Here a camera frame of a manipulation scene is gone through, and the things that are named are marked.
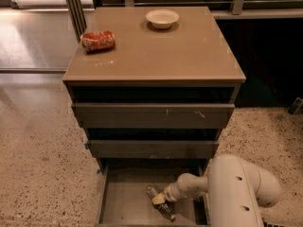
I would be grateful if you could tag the blue tape piece upper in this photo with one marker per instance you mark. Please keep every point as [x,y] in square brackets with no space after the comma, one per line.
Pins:
[86,146]

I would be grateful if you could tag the blue tape piece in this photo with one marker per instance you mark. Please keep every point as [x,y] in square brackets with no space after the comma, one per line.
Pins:
[86,146]
[99,171]

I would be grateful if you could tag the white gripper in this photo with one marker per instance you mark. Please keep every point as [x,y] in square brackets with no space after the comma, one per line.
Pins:
[170,192]

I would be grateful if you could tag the open bottom drawer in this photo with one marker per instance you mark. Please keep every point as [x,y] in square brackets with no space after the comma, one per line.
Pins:
[124,201]

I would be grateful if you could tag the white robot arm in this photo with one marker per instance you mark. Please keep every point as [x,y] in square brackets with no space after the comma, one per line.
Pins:
[236,190]

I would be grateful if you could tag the brown drawer cabinet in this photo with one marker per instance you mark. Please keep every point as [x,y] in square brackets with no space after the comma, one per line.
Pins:
[189,63]

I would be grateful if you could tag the crushed red soda can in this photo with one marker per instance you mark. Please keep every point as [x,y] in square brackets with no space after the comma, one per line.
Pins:
[96,41]

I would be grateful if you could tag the clear plastic water bottle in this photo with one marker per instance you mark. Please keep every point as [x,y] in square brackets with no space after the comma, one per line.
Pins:
[166,209]

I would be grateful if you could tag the middle drawer front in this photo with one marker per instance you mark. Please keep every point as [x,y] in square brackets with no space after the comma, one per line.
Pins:
[153,149]

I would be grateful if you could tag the dark object on floor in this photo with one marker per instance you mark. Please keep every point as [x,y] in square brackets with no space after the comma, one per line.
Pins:
[296,106]

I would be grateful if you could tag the white bowl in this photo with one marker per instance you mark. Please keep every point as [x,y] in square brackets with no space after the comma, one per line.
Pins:
[162,18]

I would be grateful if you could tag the metal railing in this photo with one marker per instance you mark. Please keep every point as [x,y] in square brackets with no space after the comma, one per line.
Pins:
[236,18]

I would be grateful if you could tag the top drawer front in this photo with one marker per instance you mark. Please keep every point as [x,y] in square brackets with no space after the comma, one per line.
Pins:
[152,115]

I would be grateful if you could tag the blue tape piece lower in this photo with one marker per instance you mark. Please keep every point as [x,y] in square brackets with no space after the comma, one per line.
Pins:
[99,171]

